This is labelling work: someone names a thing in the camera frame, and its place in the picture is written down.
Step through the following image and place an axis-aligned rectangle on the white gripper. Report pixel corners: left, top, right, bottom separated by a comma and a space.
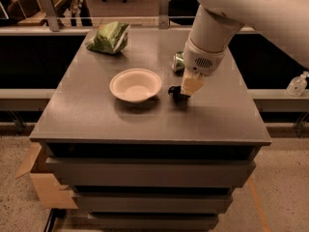
181, 38, 225, 96

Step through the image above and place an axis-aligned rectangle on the metal railing post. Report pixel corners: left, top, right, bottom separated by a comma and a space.
158, 0, 170, 29
40, 0, 60, 32

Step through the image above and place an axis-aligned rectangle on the cardboard box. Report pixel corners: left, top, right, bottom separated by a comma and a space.
15, 143, 77, 210

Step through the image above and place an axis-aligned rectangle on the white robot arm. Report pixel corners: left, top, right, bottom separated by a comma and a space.
181, 0, 309, 96

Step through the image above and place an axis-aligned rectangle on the middle metal railing post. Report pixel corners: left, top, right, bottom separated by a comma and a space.
158, 0, 170, 29

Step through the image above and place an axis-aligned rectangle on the grey drawer cabinet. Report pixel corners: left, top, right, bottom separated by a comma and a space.
31, 28, 270, 231

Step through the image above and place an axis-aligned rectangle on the green chip bag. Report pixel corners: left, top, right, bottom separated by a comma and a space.
86, 21, 130, 55

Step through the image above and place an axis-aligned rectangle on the crushed green soda can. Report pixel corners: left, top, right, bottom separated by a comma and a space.
172, 51, 184, 73

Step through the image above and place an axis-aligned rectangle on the dark chocolate rxbar wrapper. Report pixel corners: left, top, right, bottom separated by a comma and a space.
168, 86, 188, 101

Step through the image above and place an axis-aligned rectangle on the clear plastic bottle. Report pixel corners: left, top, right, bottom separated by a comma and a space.
286, 72, 309, 97

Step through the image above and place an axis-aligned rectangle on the left metal railing post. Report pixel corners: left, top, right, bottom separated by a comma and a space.
40, 0, 60, 32

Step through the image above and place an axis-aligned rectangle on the white paper bowl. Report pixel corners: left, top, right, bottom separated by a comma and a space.
109, 69, 162, 103

